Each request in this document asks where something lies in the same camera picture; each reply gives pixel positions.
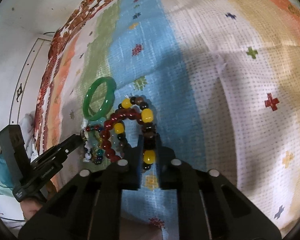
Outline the multicolour glass bead bracelet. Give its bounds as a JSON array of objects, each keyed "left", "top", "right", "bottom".
[{"left": 80, "top": 124, "right": 106, "bottom": 166}]

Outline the yellow and brown bead bracelet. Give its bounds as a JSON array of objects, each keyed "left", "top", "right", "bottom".
[{"left": 114, "top": 95, "right": 158, "bottom": 171}]

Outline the person's hand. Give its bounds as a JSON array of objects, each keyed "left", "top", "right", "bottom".
[{"left": 20, "top": 181, "right": 57, "bottom": 222}]

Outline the colourful patterned bed cover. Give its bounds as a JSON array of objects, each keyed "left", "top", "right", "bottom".
[{"left": 34, "top": 0, "right": 300, "bottom": 236}]

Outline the white crumpled cloth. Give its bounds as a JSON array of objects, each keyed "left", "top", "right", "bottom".
[{"left": 19, "top": 114, "right": 39, "bottom": 162}]

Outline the dark red bead bracelet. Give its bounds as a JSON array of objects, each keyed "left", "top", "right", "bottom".
[{"left": 100, "top": 108, "right": 143, "bottom": 163}]

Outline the green jade bangle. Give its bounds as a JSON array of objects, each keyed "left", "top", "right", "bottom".
[{"left": 82, "top": 76, "right": 116, "bottom": 121}]

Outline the teal cloth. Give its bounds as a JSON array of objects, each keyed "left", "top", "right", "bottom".
[{"left": 0, "top": 154, "right": 14, "bottom": 197}]

